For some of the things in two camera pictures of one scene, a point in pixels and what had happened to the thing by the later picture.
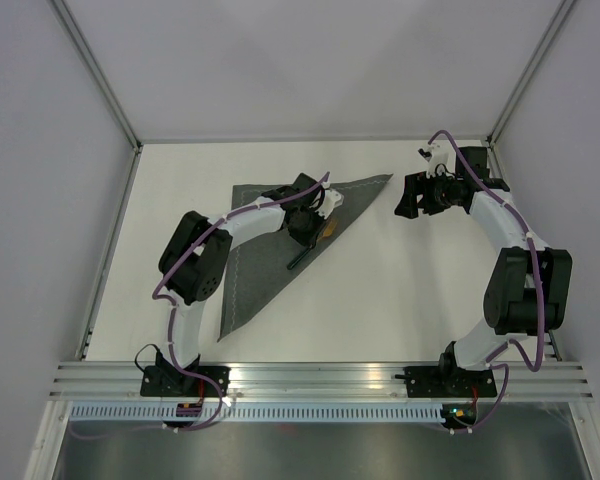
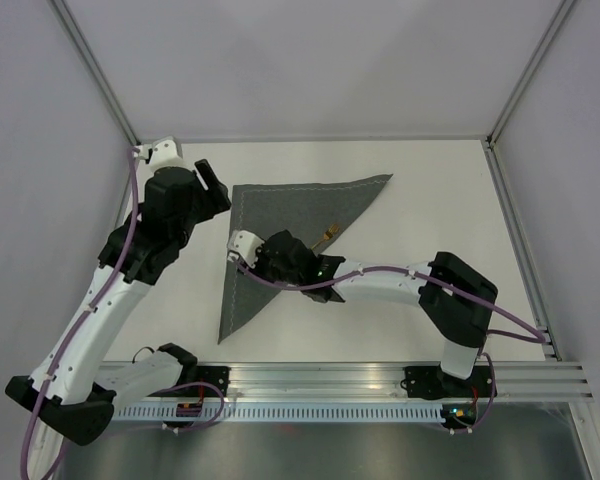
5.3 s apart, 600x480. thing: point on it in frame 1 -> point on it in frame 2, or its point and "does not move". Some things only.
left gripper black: [309, 240] -> [217, 193]
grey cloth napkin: [257, 265] does not move
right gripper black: [418, 184] -> [258, 261]
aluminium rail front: [315, 381] does not move
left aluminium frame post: [97, 73] does not move
